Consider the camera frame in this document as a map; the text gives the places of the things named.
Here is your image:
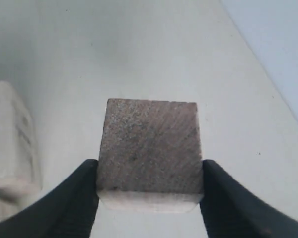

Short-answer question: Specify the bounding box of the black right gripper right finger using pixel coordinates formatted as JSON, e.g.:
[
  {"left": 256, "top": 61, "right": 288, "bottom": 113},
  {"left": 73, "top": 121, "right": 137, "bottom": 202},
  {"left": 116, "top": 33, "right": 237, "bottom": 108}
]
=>
[{"left": 200, "top": 160, "right": 298, "bottom": 238}]

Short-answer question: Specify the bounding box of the second largest wooden cube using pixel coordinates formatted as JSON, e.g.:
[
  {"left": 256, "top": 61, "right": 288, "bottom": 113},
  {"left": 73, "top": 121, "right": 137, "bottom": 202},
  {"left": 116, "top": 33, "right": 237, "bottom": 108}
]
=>
[{"left": 0, "top": 81, "right": 42, "bottom": 221}]

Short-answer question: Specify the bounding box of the third largest wooden cube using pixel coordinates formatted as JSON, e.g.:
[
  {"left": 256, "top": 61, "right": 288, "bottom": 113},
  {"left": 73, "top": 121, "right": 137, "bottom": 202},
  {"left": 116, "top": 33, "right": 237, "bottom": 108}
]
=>
[{"left": 96, "top": 98, "right": 204, "bottom": 213}]

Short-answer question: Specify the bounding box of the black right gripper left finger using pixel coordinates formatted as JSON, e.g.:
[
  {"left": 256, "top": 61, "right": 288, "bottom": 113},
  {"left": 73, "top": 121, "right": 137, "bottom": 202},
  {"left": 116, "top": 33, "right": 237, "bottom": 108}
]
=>
[{"left": 0, "top": 159, "right": 99, "bottom": 238}]

